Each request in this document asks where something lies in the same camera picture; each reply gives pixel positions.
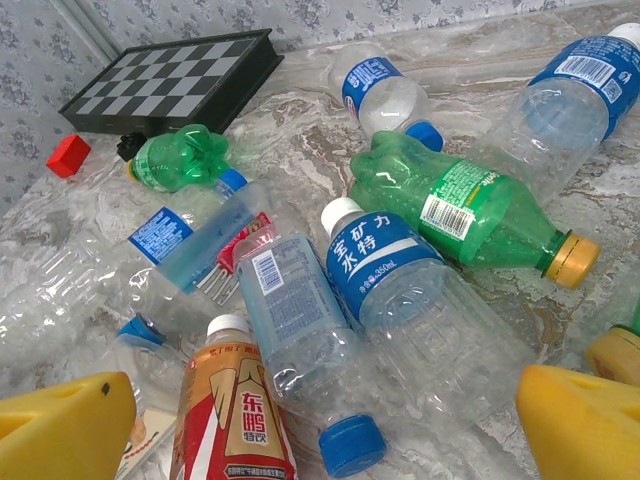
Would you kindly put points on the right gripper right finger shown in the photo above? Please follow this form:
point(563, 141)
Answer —
point(585, 430)

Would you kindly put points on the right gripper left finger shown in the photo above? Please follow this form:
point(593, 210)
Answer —
point(60, 435)

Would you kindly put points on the green Sprite bottle yellow cap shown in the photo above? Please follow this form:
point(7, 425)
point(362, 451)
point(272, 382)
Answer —
point(450, 200)
point(615, 355)
point(175, 160)

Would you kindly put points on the red gold energy drink bottle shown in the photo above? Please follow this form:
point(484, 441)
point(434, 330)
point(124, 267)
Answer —
point(235, 415)

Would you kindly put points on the clear blue-label blue-cap bottle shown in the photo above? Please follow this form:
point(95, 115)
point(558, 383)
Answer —
point(160, 235)

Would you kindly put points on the large clear bottle red-blue label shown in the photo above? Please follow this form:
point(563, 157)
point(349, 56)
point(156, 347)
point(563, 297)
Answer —
point(210, 250)

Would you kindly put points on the blue-tinted bottle blue cap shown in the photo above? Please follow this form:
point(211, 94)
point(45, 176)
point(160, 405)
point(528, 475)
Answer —
point(295, 310)

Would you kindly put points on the Pocari Sweat bottle white cap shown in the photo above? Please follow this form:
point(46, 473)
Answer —
point(380, 255)

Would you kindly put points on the small blue-label water bottle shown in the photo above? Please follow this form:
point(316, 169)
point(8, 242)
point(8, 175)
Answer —
point(565, 115)

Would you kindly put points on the clear bottle blue Pepsi label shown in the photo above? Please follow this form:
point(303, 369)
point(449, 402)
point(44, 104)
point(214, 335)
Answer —
point(372, 85)

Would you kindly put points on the small red cup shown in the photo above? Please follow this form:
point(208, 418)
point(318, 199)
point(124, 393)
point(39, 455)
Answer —
point(67, 156)

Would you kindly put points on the small black object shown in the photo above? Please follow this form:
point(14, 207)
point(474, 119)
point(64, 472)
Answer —
point(131, 146)

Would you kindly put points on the black grey chessboard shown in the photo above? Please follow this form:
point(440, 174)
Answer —
point(170, 80)

